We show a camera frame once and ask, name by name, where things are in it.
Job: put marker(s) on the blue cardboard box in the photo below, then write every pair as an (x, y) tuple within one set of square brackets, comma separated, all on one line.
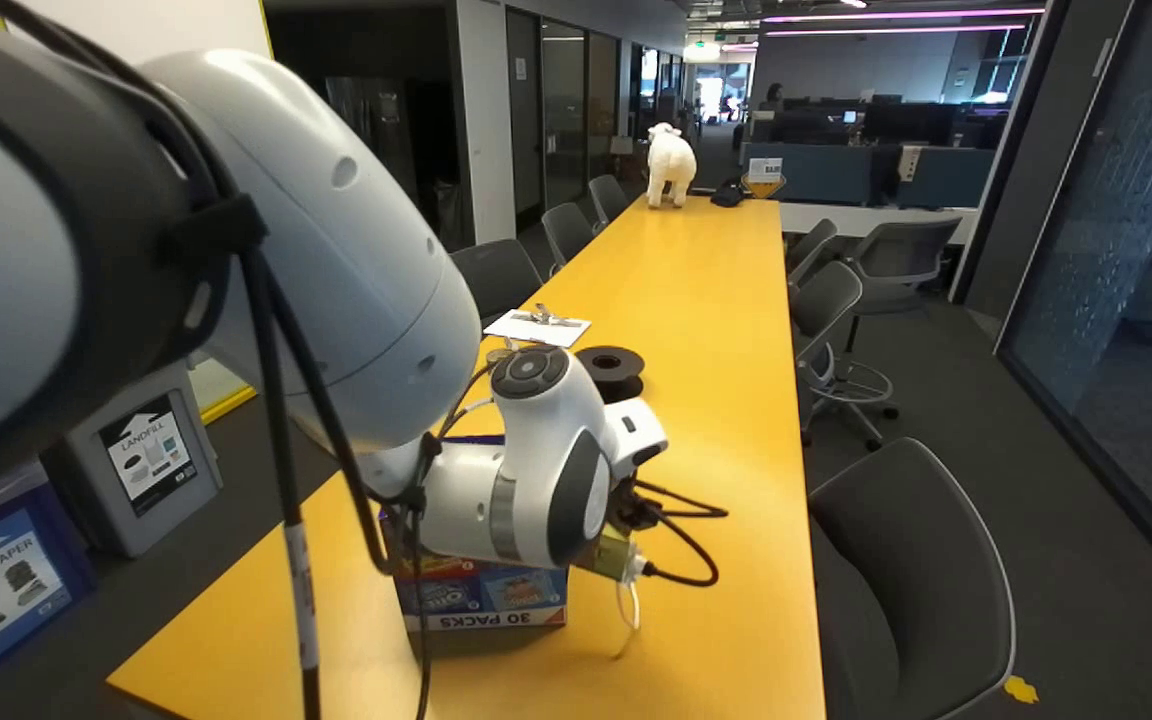
[(480, 601)]

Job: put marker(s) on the grey box with label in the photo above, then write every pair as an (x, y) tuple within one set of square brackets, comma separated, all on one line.
[(143, 461)]

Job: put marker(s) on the black tape roll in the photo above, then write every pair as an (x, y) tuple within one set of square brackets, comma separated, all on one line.
[(612, 364)]

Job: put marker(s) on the white paper sheet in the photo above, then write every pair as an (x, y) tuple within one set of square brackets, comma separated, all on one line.
[(538, 324)]

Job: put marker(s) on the grey metal clip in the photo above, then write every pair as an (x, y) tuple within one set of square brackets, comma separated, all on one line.
[(543, 316)]

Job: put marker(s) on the grey office chair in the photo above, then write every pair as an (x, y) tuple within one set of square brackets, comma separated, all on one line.
[(812, 246), (822, 307), (501, 273), (903, 248), (607, 196), (916, 573), (564, 228)]

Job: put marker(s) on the small black object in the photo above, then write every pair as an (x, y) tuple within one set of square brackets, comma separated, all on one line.
[(731, 196)]

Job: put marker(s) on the dark grey sofa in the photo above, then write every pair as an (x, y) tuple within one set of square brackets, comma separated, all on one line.
[(831, 172)]

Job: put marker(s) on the white side table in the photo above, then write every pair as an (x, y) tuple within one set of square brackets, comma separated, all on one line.
[(868, 211)]

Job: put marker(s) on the yellowish wrist camera box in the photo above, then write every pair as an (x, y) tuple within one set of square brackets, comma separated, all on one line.
[(611, 554)]

